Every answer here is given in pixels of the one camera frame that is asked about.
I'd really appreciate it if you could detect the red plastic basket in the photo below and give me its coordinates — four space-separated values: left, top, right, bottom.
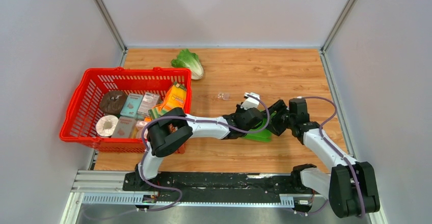
59 67 192 153

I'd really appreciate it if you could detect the small clear plastic piece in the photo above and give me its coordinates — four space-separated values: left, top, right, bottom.
217 93 230 100

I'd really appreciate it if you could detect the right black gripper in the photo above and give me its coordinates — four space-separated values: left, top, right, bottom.
262 100 294 136

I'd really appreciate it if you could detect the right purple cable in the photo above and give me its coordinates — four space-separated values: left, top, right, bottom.
293 96 367 216

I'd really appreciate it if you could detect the purple cable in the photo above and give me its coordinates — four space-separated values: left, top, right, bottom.
293 96 367 216
138 94 271 212

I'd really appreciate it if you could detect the green lettuce head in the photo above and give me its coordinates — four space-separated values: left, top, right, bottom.
171 49 204 80

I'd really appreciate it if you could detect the pink small box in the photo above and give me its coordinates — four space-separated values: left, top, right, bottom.
137 92 160 118

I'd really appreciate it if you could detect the white toilet paper roll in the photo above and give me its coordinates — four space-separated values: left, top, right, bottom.
95 115 119 137

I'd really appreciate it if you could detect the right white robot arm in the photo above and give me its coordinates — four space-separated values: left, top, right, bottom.
262 97 381 218

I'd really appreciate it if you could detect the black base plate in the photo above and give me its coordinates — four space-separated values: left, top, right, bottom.
122 172 312 204

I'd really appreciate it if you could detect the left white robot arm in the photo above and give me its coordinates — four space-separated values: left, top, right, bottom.
136 107 271 191

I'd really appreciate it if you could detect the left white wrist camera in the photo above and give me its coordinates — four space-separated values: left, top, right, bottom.
240 92 260 110

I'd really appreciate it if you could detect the grey pink flat box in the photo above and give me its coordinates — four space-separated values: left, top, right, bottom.
111 116 137 138

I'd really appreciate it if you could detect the green striped sponge pack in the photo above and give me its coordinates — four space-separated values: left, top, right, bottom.
148 104 162 120

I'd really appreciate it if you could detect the green paper box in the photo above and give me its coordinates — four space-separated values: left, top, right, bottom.
242 110 273 143

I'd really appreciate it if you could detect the teal small box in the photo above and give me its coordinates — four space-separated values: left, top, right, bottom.
120 93 143 119

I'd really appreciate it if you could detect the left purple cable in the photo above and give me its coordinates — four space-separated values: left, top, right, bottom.
138 94 271 212

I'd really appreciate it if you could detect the brown round bread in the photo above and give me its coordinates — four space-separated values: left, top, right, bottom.
98 90 127 115

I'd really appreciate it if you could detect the orange yellow carton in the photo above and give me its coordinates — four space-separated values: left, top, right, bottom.
159 82 187 114

